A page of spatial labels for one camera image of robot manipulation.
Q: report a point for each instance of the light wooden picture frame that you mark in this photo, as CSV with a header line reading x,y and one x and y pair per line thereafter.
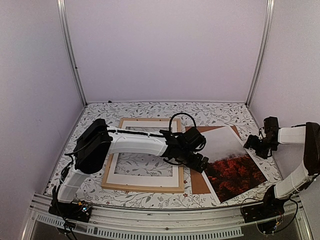
x,y
129,141

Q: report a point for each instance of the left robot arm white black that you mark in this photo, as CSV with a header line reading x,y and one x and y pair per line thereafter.
x,y
100,140

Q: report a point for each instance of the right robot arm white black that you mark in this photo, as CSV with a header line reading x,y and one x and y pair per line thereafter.
x,y
297,146

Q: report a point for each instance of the left aluminium corner post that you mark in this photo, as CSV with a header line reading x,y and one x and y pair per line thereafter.
x,y
61,7

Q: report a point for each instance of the right aluminium corner post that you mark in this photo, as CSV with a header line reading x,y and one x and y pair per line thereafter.
x,y
262,50

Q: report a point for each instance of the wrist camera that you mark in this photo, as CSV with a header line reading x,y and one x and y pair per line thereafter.
x,y
194,140
271,126

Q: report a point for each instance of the red forest landscape photo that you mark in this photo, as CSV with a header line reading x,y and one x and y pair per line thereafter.
x,y
231,169

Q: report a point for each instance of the aluminium front rail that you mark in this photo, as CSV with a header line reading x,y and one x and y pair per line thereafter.
x,y
117,223

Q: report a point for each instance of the aluminium corner post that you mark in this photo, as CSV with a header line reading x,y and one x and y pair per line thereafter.
x,y
262,50
61,7

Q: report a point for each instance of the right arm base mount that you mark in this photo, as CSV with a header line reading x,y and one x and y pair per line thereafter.
x,y
269,207

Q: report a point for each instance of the brown backing board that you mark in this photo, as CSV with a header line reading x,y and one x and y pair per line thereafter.
x,y
198,180

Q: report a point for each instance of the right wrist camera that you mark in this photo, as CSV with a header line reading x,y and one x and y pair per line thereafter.
x,y
271,126

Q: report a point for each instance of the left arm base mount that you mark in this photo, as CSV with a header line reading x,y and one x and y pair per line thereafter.
x,y
80,211

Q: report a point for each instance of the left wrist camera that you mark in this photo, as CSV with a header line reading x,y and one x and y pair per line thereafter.
x,y
194,140

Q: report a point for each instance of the white mat board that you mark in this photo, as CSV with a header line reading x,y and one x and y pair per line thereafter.
x,y
145,125

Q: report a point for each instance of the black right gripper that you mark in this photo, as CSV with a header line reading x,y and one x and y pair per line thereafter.
x,y
251,143

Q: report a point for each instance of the clear acrylic glazing sheet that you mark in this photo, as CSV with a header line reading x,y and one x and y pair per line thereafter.
x,y
140,164

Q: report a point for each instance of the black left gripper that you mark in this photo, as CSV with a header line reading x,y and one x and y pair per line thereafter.
x,y
194,165

